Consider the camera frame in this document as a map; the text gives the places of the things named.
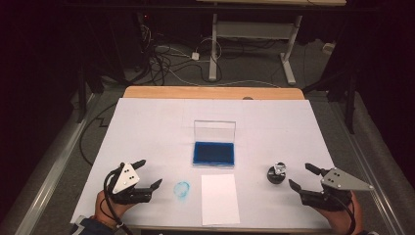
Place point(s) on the aluminium rail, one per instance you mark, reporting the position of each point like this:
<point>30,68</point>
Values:
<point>368,169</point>
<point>54,169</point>

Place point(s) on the white paper table cover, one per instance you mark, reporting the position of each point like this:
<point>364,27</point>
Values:
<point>156,130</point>

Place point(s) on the black round stamp cap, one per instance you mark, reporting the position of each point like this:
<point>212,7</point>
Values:
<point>275,178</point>

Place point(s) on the white-legged desk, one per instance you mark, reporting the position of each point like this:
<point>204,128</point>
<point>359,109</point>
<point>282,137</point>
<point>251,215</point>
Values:
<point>251,30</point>

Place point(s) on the black metal stand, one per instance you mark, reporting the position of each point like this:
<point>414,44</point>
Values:
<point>81,94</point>
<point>350,104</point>

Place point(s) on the white power adapter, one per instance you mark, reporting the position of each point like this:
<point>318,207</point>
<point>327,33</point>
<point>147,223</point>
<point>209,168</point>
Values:
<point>195,56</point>

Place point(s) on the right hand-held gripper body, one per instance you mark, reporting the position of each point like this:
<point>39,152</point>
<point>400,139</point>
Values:
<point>341,182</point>

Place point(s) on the person's right hand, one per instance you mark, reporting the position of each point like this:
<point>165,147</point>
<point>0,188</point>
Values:
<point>339,220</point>

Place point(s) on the white box on floor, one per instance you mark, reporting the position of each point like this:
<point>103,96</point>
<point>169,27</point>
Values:
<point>328,48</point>

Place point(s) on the person's left hand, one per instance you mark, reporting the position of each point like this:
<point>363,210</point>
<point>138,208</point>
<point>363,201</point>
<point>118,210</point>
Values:
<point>101,204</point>

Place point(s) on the light blue plastic piece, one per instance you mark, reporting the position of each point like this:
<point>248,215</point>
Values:
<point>177,193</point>

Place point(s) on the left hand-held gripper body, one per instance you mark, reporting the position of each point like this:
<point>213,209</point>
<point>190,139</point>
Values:
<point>125,178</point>

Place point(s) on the clear case blue ink pad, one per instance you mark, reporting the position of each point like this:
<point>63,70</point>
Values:
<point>213,153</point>

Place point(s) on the white paper sheet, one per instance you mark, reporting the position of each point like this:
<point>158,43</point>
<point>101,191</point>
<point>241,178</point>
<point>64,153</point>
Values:
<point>220,200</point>

